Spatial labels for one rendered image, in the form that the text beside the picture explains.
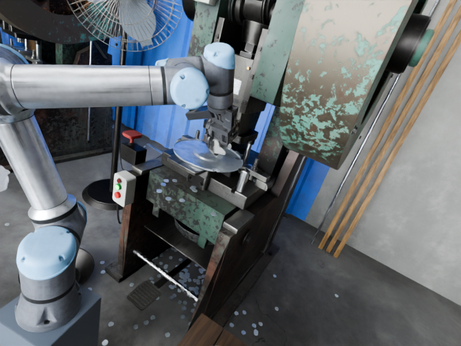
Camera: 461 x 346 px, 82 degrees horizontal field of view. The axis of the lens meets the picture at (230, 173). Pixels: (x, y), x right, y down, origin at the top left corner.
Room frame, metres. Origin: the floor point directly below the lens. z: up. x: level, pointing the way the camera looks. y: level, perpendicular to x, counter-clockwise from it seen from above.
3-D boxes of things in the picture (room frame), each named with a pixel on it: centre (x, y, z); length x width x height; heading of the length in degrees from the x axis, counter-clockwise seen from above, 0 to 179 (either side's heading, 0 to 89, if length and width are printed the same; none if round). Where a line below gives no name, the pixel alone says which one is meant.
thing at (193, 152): (1.00, 0.11, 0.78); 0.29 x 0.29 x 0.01
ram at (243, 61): (1.08, 0.07, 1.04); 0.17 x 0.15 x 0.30; 156
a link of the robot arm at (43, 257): (0.45, 0.37, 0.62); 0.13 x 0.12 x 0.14; 24
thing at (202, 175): (0.96, 0.13, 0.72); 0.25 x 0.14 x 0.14; 156
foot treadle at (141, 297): (0.99, 0.11, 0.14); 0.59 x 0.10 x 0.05; 156
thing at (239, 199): (1.11, 0.05, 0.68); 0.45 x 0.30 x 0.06; 66
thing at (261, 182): (1.05, -0.10, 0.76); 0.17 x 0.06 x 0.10; 66
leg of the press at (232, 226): (1.13, -0.25, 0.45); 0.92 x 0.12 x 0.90; 156
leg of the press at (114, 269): (1.35, 0.24, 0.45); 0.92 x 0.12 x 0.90; 156
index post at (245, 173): (0.93, -0.05, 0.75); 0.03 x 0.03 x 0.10; 66
